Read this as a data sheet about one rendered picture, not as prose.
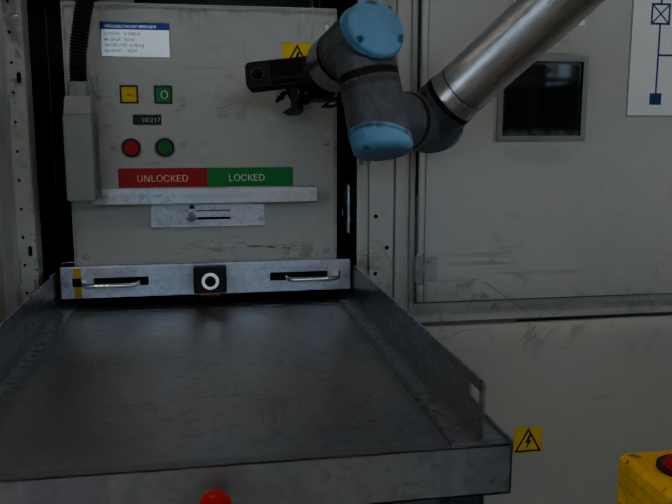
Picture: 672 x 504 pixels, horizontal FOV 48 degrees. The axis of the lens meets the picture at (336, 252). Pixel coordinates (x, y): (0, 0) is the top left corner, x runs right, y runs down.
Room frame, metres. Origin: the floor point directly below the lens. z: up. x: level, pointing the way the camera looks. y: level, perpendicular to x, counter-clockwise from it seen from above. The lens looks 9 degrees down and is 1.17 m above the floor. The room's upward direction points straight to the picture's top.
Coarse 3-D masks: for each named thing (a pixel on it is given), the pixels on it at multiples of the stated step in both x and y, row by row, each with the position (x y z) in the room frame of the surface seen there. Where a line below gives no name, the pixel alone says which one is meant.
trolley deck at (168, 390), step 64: (128, 320) 1.27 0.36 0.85; (192, 320) 1.27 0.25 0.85; (256, 320) 1.27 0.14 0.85; (320, 320) 1.27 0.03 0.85; (64, 384) 0.94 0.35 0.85; (128, 384) 0.94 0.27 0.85; (192, 384) 0.94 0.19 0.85; (256, 384) 0.94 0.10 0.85; (320, 384) 0.94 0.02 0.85; (384, 384) 0.94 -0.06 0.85; (0, 448) 0.74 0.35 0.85; (64, 448) 0.74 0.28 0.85; (128, 448) 0.74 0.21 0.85; (192, 448) 0.74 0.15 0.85; (256, 448) 0.74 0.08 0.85; (320, 448) 0.74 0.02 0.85; (384, 448) 0.74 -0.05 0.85; (448, 448) 0.74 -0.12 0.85; (512, 448) 0.75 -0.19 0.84
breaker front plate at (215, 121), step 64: (128, 64) 1.39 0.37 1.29; (192, 64) 1.41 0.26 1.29; (128, 128) 1.38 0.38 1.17; (192, 128) 1.40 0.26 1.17; (256, 128) 1.42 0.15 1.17; (320, 128) 1.45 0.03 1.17; (320, 192) 1.45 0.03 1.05; (128, 256) 1.38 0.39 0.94; (192, 256) 1.40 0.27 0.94; (256, 256) 1.42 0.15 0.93; (320, 256) 1.45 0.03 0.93
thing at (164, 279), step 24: (72, 264) 1.38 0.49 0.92; (144, 264) 1.38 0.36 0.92; (168, 264) 1.38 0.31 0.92; (192, 264) 1.39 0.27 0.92; (216, 264) 1.40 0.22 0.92; (240, 264) 1.41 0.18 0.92; (264, 264) 1.41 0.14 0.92; (288, 264) 1.42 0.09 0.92; (312, 264) 1.43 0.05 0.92; (72, 288) 1.35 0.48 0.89; (96, 288) 1.36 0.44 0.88; (120, 288) 1.37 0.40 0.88; (144, 288) 1.38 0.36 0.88; (168, 288) 1.38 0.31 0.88; (192, 288) 1.39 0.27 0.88; (240, 288) 1.41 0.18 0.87; (264, 288) 1.41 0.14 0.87; (288, 288) 1.42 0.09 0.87; (312, 288) 1.43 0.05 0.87
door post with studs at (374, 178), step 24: (360, 0) 1.42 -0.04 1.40; (384, 0) 1.42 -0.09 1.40; (360, 168) 1.42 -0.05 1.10; (384, 168) 1.42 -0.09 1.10; (360, 192) 1.42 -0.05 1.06; (384, 192) 1.42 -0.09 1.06; (360, 216) 1.42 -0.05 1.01; (384, 216) 1.42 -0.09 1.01; (360, 240) 1.42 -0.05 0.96; (384, 240) 1.42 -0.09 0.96; (360, 264) 1.41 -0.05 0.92; (384, 264) 1.42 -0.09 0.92; (384, 288) 1.42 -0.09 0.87
